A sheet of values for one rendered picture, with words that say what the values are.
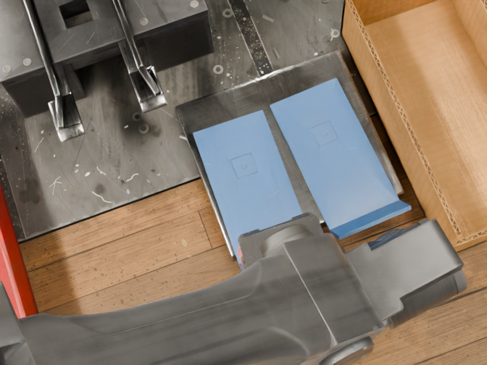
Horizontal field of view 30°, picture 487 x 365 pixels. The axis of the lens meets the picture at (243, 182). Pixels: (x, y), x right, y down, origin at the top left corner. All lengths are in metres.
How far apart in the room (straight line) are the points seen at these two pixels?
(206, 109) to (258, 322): 0.42
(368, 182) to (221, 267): 0.16
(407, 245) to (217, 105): 0.33
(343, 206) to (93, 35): 0.28
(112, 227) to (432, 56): 0.35
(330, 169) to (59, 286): 0.27
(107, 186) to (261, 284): 0.40
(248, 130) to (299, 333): 0.39
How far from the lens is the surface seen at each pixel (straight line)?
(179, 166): 0.88
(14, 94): 0.88
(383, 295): 0.60
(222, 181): 0.84
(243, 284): 0.50
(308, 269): 0.53
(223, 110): 0.87
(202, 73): 0.91
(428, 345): 0.84
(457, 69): 0.92
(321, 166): 0.85
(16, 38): 0.87
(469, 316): 0.85
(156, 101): 0.81
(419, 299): 0.62
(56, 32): 0.86
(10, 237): 0.86
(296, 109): 0.87
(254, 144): 0.85
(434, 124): 0.89
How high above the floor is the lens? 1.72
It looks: 70 degrees down
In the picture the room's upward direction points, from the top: 8 degrees counter-clockwise
